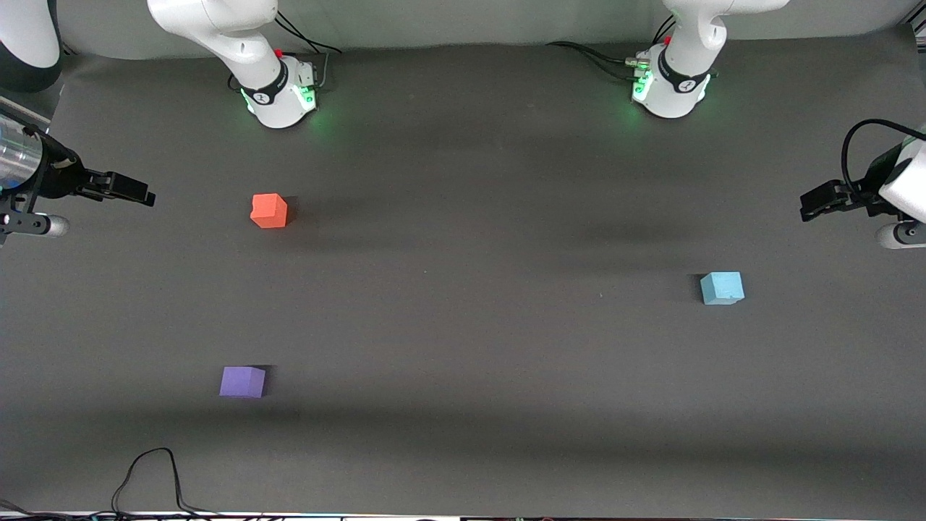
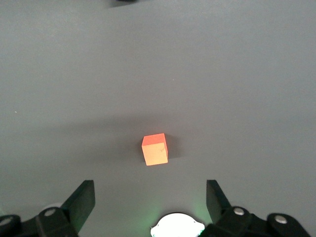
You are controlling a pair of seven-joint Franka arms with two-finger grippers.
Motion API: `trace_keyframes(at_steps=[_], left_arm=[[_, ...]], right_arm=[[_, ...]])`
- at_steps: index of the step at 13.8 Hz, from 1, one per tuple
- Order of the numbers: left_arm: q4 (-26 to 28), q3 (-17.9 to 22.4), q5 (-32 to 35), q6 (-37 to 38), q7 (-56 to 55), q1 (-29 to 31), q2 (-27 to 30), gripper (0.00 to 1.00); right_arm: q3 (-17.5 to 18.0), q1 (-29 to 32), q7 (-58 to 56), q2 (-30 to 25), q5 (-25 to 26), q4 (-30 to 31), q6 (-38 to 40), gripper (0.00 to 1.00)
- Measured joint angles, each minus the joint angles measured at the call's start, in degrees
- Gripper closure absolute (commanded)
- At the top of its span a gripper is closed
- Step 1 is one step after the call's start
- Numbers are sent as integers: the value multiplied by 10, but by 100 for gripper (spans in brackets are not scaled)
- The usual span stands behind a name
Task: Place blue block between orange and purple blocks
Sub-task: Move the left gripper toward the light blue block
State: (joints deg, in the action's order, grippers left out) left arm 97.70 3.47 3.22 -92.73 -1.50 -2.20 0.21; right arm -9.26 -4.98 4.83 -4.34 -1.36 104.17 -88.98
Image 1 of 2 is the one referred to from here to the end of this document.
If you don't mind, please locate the orange foam block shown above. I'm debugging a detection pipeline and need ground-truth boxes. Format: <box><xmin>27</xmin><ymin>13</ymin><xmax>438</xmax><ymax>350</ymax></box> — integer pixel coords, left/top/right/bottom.
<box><xmin>250</xmin><ymin>193</ymin><xmax>289</xmax><ymax>229</ymax></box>

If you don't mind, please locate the long black left base cable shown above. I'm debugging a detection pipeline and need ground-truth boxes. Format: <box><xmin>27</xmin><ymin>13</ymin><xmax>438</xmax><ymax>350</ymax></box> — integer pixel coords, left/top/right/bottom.
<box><xmin>546</xmin><ymin>41</ymin><xmax>645</xmax><ymax>73</ymax></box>

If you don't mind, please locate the thin black looped cable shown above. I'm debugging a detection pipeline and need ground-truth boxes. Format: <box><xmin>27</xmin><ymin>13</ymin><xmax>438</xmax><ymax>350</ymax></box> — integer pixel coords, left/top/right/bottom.
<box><xmin>0</xmin><ymin>447</ymin><xmax>239</xmax><ymax>521</ymax></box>

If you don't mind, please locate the dark grey table mat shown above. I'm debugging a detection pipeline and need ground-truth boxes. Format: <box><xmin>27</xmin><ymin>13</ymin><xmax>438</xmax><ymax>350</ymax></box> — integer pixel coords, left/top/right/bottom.
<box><xmin>0</xmin><ymin>29</ymin><xmax>926</xmax><ymax>518</ymax></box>

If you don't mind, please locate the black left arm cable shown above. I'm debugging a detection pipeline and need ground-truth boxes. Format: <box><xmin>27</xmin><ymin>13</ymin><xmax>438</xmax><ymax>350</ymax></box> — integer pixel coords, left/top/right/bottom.
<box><xmin>841</xmin><ymin>119</ymin><xmax>926</xmax><ymax>207</ymax></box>

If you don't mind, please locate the purple foam block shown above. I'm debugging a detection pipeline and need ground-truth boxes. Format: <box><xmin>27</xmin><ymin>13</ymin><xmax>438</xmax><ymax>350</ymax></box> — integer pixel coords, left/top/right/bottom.
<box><xmin>219</xmin><ymin>366</ymin><xmax>267</xmax><ymax>399</ymax></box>

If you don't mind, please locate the light blue foam block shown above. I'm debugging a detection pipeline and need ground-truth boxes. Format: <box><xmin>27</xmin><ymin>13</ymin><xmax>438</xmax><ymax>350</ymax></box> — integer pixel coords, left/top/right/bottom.
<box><xmin>700</xmin><ymin>271</ymin><xmax>745</xmax><ymax>305</ymax></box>

